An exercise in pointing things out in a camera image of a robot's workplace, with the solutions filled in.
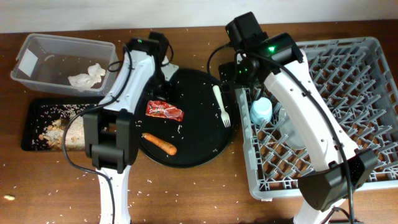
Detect red snack wrapper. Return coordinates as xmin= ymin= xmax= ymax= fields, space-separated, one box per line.
xmin=146 ymin=100 xmax=184 ymax=121

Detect light blue plastic cup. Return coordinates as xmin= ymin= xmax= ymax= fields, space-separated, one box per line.
xmin=249 ymin=97 xmax=272 ymax=125

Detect orange carrot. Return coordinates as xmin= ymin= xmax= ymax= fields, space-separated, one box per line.
xmin=142 ymin=133 xmax=177 ymax=156

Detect grey plastic plate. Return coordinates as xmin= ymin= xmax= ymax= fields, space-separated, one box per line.
xmin=279 ymin=107 xmax=305 ymax=150

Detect white tissue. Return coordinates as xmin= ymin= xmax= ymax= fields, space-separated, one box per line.
xmin=68 ymin=63 xmax=106 ymax=88

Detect rice and nut leftovers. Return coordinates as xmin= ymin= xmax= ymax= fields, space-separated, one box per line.
xmin=39 ymin=117 xmax=85 ymax=151

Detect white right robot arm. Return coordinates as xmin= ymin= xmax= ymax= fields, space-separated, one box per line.
xmin=223 ymin=12 xmax=377 ymax=223

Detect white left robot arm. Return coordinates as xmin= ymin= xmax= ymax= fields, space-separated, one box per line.
xmin=83 ymin=32 xmax=178 ymax=223

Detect clear plastic waste bin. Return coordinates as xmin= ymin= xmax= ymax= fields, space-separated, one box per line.
xmin=10 ymin=34 xmax=118 ymax=97

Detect grey dishwasher rack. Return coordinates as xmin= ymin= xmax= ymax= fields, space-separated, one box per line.
xmin=236 ymin=37 xmax=397 ymax=201

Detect white plastic fork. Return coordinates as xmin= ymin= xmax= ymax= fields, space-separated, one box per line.
xmin=213 ymin=85 xmax=231 ymax=128

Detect round black serving tray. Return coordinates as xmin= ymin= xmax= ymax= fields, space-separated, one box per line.
xmin=136 ymin=68 xmax=239 ymax=168

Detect black rectangular food tray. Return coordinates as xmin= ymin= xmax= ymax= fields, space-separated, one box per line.
xmin=21 ymin=96 xmax=102 ymax=152

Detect peanut on table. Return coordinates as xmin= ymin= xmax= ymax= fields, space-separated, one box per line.
xmin=4 ymin=195 xmax=15 ymax=201

